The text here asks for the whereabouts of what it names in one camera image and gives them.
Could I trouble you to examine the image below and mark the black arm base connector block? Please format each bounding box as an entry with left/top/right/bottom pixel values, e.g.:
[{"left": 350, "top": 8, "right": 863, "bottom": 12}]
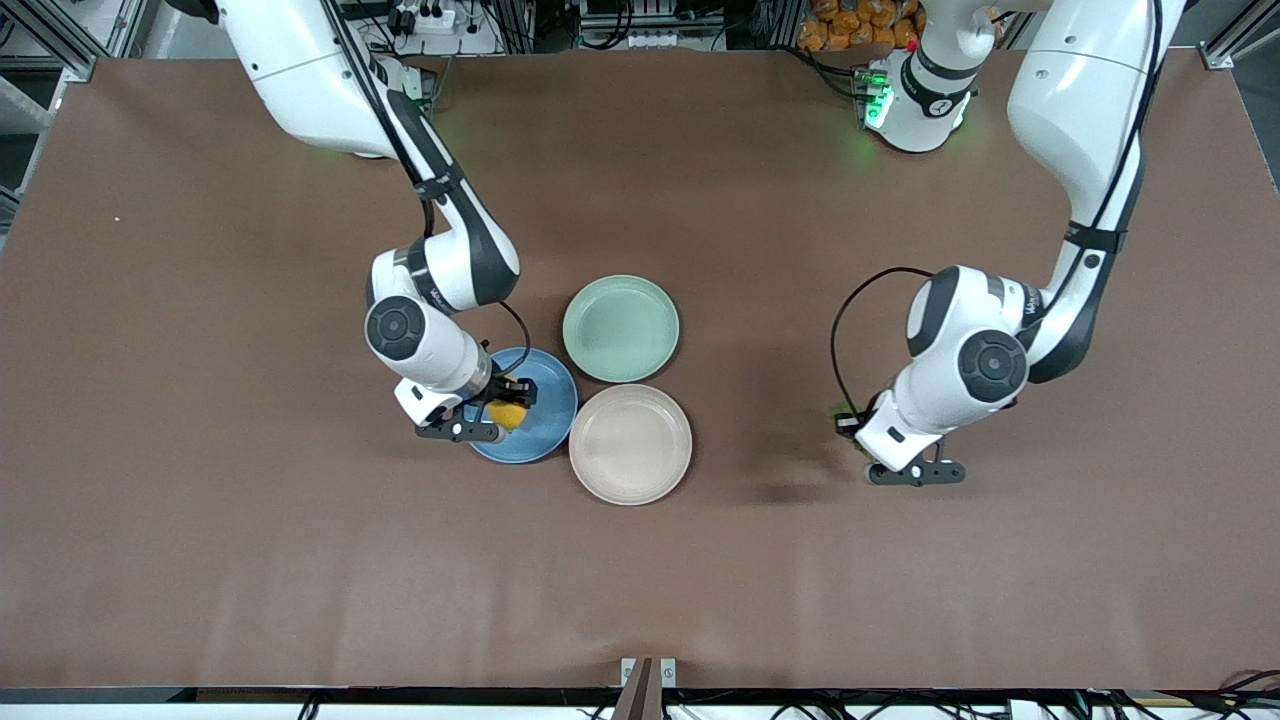
[
  {"left": 852, "top": 62, "right": 894, "bottom": 130},
  {"left": 400, "top": 60, "right": 442, "bottom": 113}
]

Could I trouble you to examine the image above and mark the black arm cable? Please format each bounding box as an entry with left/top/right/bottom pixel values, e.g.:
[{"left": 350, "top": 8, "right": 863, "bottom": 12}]
[
  {"left": 320, "top": 0, "right": 534, "bottom": 401},
  {"left": 828, "top": 0, "right": 1167, "bottom": 422}
]

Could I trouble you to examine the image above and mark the white power strip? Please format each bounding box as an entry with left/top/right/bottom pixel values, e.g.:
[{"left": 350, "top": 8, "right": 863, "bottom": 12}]
[{"left": 388, "top": 0, "right": 463, "bottom": 37}]

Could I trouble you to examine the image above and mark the yellow lemon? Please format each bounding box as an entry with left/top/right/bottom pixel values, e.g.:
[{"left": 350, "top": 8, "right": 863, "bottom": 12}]
[{"left": 488, "top": 377, "right": 532, "bottom": 434}]

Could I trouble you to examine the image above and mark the beige plate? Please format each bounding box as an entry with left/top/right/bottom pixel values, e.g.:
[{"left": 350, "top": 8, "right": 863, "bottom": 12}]
[{"left": 567, "top": 383, "right": 694, "bottom": 508}]

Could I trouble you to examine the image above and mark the aluminium frame rail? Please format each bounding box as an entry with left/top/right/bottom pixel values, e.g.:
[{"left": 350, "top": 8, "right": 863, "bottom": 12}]
[
  {"left": 1198, "top": 0, "right": 1280, "bottom": 73},
  {"left": 0, "top": 0, "right": 151, "bottom": 83}
]

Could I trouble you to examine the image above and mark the bag of oranges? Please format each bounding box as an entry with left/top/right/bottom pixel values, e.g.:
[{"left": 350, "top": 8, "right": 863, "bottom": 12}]
[{"left": 796, "top": 0, "right": 927, "bottom": 54}]

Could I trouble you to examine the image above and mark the blue plate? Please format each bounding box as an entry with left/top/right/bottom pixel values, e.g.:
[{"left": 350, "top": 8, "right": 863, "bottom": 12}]
[{"left": 463, "top": 346, "right": 580, "bottom": 466}]

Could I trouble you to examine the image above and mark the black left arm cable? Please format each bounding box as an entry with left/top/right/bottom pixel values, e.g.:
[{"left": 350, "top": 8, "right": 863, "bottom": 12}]
[{"left": 828, "top": 0, "right": 1167, "bottom": 422}]

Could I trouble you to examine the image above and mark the white electronics box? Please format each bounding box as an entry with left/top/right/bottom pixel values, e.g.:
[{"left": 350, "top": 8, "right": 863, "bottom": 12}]
[{"left": 578, "top": 0, "right": 703, "bottom": 51}]

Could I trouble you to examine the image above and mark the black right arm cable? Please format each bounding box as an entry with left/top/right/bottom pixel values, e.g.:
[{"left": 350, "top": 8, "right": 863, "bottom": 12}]
[{"left": 320, "top": 0, "right": 534, "bottom": 401}]

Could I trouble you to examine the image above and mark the metal bracket with post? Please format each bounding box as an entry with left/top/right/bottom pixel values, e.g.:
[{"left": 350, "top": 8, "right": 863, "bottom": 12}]
[{"left": 619, "top": 656, "right": 679, "bottom": 720}]

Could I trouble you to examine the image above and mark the brown table cover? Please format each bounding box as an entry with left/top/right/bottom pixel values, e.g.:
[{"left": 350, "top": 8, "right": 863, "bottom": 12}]
[{"left": 0, "top": 50, "right": 1280, "bottom": 693}]

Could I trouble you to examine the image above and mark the pale green plate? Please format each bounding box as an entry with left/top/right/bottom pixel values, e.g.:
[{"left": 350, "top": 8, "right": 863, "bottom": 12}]
[{"left": 561, "top": 274, "right": 682, "bottom": 385}]

